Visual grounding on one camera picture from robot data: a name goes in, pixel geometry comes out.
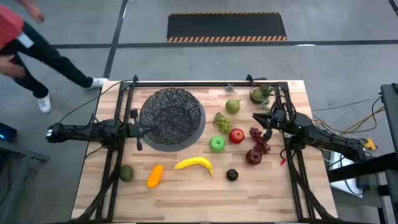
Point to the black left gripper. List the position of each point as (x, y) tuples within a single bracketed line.
[(132, 129)]

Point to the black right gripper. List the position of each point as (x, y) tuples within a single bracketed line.
[(281, 119)]

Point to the red grape bunch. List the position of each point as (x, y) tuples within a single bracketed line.
[(256, 135)]

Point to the bright red apple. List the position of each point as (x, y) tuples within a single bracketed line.
[(236, 136)]

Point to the dark red apple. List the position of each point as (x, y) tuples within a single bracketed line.
[(253, 157)]

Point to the green pear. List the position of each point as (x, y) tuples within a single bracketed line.
[(232, 106)]

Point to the green grape bunch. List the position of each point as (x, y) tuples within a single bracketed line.
[(223, 124)]

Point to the green avocado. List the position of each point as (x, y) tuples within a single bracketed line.
[(127, 173)]

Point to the orange mango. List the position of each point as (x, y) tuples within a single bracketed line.
[(155, 176)]

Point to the green apple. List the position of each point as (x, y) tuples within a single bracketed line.
[(217, 144)]

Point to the black plum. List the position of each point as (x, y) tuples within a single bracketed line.
[(232, 175)]

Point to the yellow banana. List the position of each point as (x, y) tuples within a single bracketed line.
[(192, 161)]

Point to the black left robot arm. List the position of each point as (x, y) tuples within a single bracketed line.
[(81, 130)]

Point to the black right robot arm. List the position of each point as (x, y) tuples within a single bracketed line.
[(326, 137)]

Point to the grey round woven placemat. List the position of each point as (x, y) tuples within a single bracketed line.
[(174, 147)]

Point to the small green plant sprig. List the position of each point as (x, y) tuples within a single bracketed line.
[(230, 88)]

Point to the white box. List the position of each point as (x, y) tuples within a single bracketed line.
[(345, 186)]

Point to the black metal beam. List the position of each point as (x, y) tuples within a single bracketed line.
[(357, 169)]

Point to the yellow power plug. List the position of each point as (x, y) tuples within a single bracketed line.
[(370, 144)]

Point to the black hazard-striped floor mat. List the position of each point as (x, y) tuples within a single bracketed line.
[(217, 26)]

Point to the person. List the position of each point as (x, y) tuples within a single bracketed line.
[(46, 53)]

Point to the grey metal desk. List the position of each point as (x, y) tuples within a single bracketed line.
[(18, 152)]

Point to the black desk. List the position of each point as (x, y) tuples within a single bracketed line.
[(390, 118)]

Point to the black box with light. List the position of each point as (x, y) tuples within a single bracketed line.
[(7, 132)]

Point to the black aluminium table frame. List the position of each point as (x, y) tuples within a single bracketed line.
[(202, 84)]

